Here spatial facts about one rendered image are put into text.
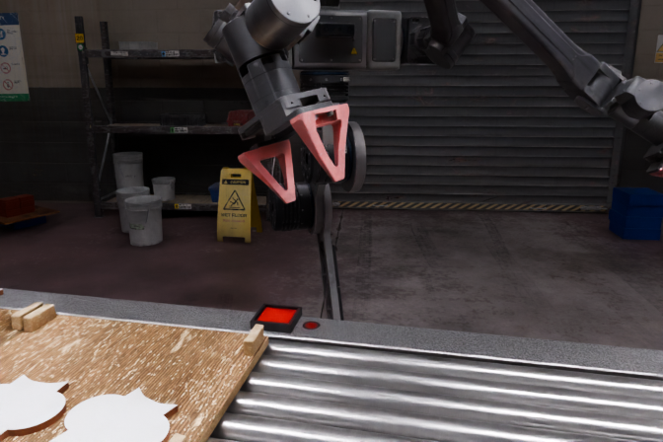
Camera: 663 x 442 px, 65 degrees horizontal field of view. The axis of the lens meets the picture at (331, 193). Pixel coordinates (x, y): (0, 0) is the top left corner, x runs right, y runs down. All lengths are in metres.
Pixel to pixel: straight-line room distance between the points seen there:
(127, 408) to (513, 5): 0.87
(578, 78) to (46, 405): 1.00
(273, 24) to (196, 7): 5.14
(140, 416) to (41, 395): 0.15
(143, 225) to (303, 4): 4.03
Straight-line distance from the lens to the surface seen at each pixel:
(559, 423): 0.80
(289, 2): 0.53
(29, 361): 0.94
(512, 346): 0.95
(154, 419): 0.72
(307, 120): 0.51
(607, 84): 1.12
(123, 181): 5.53
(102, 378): 0.85
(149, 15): 5.83
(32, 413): 0.79
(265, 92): 0.56
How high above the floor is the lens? 1.35
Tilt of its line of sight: 13 degrees down
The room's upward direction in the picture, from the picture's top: straight up
